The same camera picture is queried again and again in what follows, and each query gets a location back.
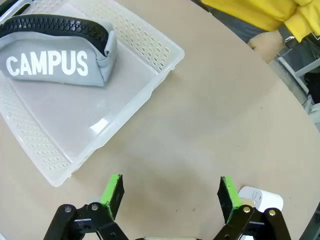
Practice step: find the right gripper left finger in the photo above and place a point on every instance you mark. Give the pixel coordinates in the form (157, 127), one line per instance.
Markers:
(112, 200)

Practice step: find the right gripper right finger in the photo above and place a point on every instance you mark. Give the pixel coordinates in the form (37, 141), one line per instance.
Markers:
(228, 200)

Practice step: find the white rectangular box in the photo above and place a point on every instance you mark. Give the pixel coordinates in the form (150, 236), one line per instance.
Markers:
(265, 200)

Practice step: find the person's left forearm yellow sleeve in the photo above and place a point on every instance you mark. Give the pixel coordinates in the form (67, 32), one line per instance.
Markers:
(302, 22)

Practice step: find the white perforated plastic basket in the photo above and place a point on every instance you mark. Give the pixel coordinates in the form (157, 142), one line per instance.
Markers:
(75, 107)

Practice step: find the person's left hand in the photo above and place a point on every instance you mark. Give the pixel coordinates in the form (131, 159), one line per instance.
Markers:
(267, 45)

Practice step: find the large white table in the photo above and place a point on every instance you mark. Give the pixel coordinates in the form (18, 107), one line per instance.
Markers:
(306, 68)

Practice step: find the dark wristwatch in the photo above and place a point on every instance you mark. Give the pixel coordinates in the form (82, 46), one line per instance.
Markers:
(290, 40)

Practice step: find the person in yellow hoodie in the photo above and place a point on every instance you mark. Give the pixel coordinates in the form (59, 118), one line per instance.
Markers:
(250, 10)

